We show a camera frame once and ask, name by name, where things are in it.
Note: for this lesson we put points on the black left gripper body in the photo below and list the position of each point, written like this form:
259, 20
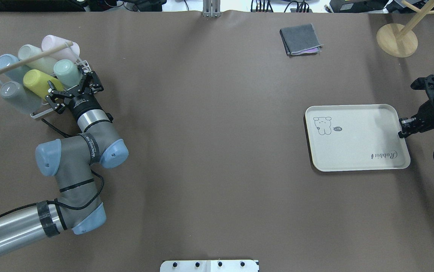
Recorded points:
81, 104

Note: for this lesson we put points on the grey folded cloth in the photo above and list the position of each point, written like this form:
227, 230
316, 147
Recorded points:
300, 40

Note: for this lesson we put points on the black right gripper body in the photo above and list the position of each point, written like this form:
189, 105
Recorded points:
425, 114

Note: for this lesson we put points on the wooden mug tree stand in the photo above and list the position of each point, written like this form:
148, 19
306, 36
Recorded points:
399, 40

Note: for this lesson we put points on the wooden rack handle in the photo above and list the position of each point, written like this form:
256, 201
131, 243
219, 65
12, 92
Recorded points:
28, 60

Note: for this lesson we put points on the cream white cup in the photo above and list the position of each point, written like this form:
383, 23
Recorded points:
43, 64

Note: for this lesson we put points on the pink cup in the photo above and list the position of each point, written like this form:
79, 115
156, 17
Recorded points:
66, 53

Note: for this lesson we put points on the green cup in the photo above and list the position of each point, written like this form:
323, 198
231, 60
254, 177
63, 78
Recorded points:
68, 73

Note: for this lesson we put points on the cream rabbit tray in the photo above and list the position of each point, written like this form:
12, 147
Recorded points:
355, 137

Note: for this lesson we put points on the grey cup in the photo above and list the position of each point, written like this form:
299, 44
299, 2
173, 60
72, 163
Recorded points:
20, 98

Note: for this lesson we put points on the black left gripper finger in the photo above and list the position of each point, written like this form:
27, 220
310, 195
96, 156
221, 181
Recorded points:
55, 98
90, 83

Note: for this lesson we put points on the yellow cup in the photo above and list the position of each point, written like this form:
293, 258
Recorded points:
37, 82

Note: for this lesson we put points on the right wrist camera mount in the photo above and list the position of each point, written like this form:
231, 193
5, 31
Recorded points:
426, 84

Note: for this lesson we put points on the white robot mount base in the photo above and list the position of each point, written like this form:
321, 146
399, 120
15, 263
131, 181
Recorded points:
210, 266

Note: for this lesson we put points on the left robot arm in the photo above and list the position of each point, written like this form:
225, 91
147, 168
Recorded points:
79, 207

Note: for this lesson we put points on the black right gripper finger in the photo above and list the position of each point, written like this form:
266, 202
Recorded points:
406, 132
407, 123

